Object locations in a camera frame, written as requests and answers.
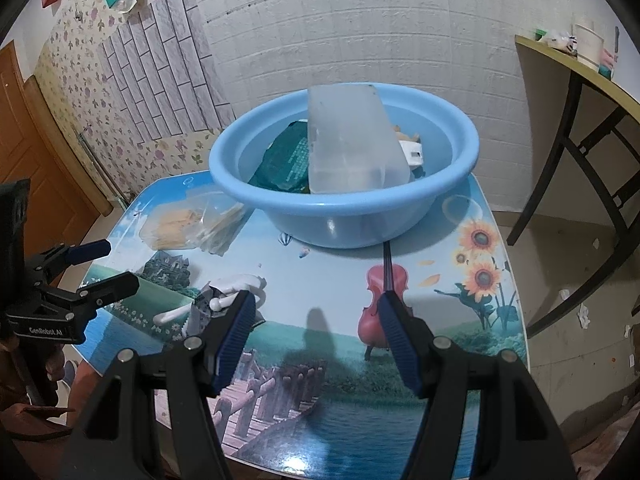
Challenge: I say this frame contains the blue plastic basin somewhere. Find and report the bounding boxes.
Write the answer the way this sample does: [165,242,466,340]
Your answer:
[208,82,481,250]

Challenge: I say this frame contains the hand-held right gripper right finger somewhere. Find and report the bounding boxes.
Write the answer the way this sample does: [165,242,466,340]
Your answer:
[377,291,582,480]

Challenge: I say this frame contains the person's brown clothing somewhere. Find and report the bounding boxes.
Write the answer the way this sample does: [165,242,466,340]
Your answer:
[0,400,83,463]

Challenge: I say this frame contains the metal handled cleaning tool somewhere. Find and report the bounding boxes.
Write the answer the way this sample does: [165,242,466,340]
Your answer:
[74,129,129,204]

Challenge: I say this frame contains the green packet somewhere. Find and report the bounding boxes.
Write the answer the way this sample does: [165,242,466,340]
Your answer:
[247,120,314,194]

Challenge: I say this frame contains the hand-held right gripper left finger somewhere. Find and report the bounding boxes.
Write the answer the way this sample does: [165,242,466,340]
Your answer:
[62,289,259,480]

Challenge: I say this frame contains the tan lumpy object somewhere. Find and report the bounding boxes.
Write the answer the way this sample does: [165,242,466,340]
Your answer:
[391,124,424,145]

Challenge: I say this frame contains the white charger plug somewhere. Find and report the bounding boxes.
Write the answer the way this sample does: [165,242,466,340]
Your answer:
[398,140,426,179]

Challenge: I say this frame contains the grey fabric swatch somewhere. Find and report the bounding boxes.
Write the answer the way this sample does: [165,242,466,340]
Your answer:
[184,282,227,337]

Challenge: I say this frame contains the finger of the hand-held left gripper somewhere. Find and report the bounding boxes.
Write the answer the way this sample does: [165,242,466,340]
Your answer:
[46,272,141,307]
[30,238,112,287]

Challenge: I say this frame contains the white crumpled bag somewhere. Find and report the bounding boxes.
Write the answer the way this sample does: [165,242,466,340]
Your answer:
[547,30,579,54]

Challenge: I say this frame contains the clear bag of snacks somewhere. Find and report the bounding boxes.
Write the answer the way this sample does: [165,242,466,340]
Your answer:
[192,190,247,257]

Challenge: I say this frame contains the pink and teal items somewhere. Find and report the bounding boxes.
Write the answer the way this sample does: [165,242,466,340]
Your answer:
[600,26,622,79]

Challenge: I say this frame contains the yellow top side table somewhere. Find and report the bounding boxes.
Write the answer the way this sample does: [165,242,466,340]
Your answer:
[507,34,640,339]

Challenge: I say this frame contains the wooden door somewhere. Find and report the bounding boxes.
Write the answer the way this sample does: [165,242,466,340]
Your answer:
[0,42,102,242]

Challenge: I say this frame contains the white paper cup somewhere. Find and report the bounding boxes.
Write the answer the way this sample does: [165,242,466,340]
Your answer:
[572,22,609,72]

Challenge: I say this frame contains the clear toothpick box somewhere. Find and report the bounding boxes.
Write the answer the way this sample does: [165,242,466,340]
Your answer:
[139,204,207,252]

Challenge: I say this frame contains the translucent plastic box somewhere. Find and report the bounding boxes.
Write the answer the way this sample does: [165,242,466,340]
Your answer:
[306,85,412,196]

